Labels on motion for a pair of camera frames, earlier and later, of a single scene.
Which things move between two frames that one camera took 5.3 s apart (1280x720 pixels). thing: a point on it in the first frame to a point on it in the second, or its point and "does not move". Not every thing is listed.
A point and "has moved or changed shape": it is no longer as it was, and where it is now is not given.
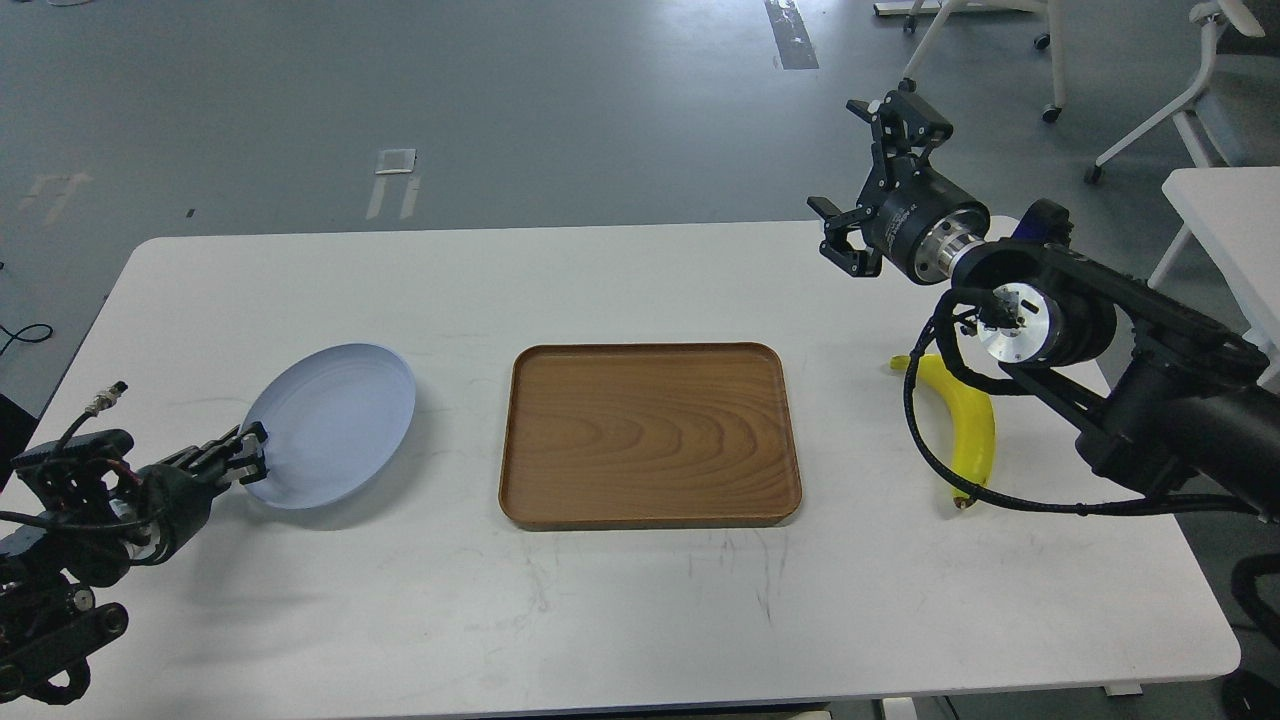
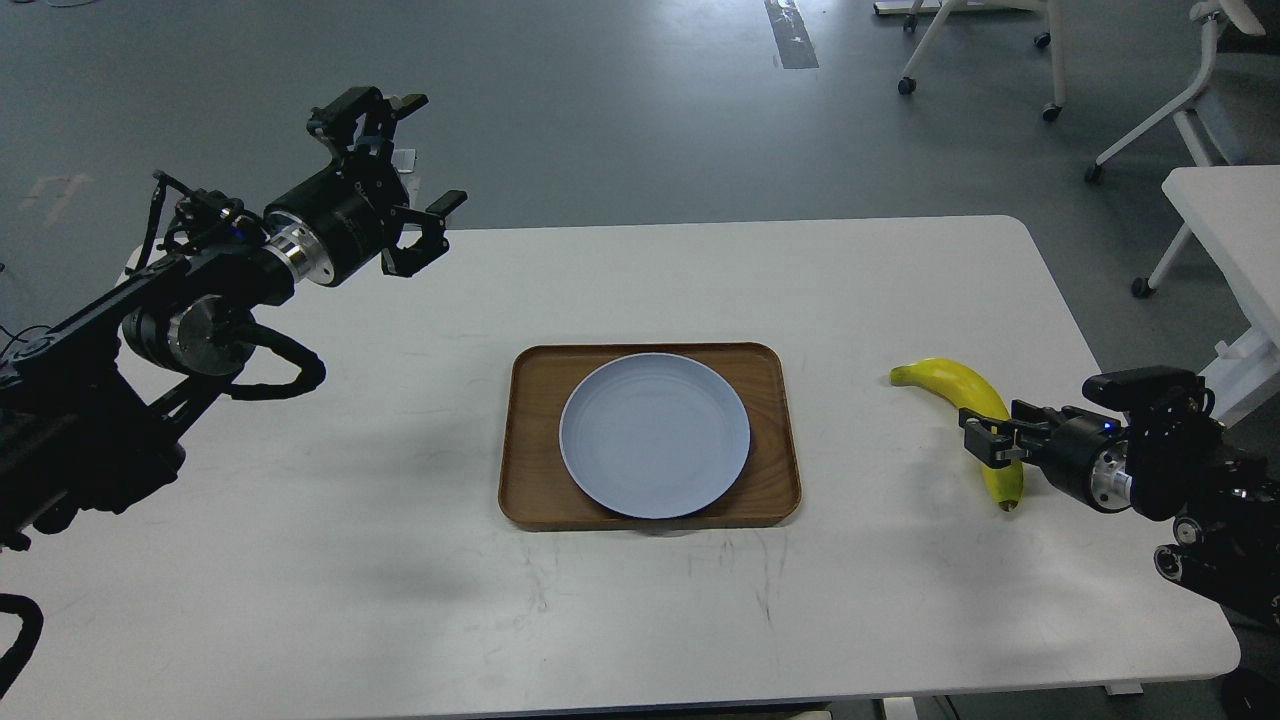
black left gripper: x=175 y=501 to x=335 y=224
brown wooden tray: x=646 y=436 does not move
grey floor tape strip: x=792 y=40 does not move
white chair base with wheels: x=1051 y=9 does not move
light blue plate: x=335 y=417 to x=654 y=435
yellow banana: x=969 y=419 has moved or changed shape
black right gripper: x=921 y=223 to x=1080 y=452
